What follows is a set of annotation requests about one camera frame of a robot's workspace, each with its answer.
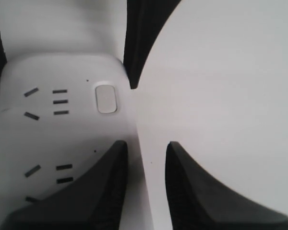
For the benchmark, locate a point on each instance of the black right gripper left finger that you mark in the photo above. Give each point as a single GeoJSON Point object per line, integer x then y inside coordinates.
{"type": "Point", "coordinates": [92, 202]}

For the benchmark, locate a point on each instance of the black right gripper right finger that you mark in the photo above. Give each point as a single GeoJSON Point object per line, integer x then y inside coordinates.
{"type": "Point", "coordinates": [198, 201]}

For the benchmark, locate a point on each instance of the white five-socket power strip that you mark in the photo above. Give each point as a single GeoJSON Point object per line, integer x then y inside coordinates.
{"type": "Point", "coordinates": [59, 114]}

